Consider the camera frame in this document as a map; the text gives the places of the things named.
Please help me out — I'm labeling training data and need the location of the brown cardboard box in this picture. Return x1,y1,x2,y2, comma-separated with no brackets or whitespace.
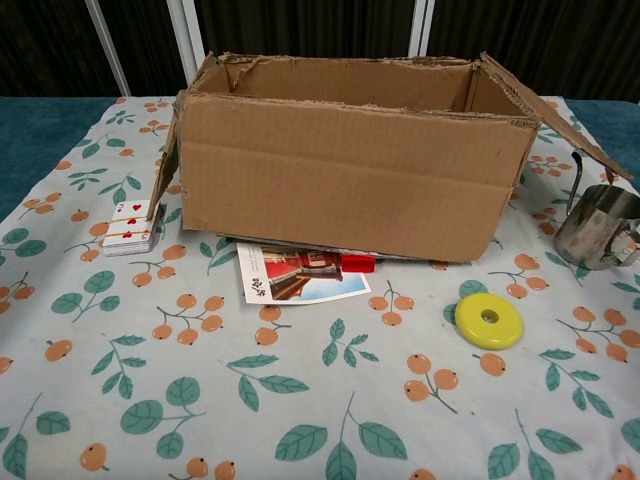
149,49,635,264

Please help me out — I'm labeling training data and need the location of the red building postcard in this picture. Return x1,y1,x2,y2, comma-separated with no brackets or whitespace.
236,243,372,306

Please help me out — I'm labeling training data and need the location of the deck of playing cards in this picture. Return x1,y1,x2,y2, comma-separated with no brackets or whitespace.
102,198,167,258

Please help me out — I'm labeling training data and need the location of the stainless steel pitcher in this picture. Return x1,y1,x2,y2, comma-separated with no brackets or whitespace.
553,151,640,271

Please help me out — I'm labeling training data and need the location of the white frame post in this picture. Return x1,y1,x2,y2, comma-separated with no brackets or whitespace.
167,0,204,91
407,0,435,59

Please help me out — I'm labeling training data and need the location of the thin grey frame bar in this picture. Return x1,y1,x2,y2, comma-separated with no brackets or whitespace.
84,0,130,96

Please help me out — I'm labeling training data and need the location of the yellow disc with hole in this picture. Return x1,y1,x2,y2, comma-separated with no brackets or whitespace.
453,293,524,350

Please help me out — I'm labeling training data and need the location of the red white stamp block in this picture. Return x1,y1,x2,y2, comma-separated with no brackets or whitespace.
341,254,376,275

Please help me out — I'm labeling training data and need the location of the floral print tablecloth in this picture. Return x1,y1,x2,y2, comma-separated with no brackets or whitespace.
0,94,640,480

